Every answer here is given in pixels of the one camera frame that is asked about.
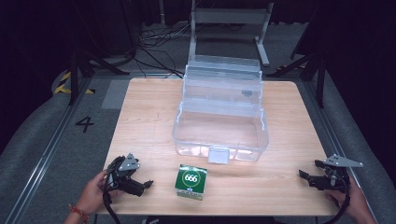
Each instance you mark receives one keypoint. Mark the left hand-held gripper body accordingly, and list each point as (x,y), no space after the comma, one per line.
(120,174)

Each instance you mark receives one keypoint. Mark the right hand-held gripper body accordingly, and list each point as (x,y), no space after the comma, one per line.
(337,177)

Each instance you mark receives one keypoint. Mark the green square box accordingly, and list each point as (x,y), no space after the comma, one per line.
(190,180)

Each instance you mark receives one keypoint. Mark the clear plastic storage box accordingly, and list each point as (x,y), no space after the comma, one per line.
(221,133)

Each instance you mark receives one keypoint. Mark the person's right hand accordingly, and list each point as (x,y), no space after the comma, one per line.
(356,202)

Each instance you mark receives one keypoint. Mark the person's left hand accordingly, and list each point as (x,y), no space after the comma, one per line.
(91,196)

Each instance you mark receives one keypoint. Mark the black tripod stand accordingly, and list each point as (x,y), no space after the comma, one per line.
(81,62)
(314,67)

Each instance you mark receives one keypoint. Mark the small dark round object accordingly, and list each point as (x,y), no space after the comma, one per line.
(247,92)

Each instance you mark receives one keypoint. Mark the grey metal stand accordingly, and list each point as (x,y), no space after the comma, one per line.
(230,15)

